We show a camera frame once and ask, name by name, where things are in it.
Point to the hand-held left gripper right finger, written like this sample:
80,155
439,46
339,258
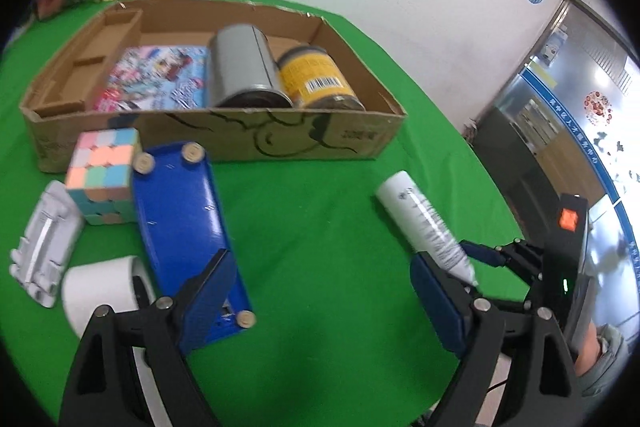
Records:
440,307

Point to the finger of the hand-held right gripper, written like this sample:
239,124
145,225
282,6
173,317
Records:
482,253
520,299

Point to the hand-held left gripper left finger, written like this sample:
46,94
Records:
210,302

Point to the white spray bottle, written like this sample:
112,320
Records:
420,212

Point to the blue plastic board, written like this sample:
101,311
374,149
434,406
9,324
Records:
175,217

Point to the brown cardboard box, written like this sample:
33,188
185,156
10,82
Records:
200,137

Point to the pastel puzzle cube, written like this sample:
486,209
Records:
100,167

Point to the white plastic phone stand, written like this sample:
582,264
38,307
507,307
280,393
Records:
45,237

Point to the colourful printed game box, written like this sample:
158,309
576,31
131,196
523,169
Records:
150,77

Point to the silver metal can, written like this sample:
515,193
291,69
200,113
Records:
240,62

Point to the yellow label flower jar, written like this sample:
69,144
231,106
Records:
315,77

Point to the person's right forearm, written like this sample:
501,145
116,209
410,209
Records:
605,357

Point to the glass door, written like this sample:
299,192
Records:
550,107

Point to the red round door sticker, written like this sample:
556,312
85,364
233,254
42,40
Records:
598,108

